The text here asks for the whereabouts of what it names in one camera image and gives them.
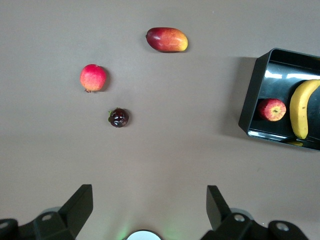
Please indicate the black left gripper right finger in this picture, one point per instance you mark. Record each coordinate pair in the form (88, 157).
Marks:
(225, 225)

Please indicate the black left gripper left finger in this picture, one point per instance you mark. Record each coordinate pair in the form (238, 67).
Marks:
(70, 220)

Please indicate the black plastic tray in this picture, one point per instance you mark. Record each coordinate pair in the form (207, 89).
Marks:
(252, 100)

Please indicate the brown table cover mat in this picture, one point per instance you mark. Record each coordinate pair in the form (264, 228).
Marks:
(160, 155)

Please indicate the red apple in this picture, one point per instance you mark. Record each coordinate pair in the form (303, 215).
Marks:
(272, 110)

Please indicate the yellow banana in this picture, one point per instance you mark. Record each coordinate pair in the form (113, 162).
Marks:
(298, 112)

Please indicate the red yellow mango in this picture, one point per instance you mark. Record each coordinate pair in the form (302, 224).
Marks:
(167, 40)

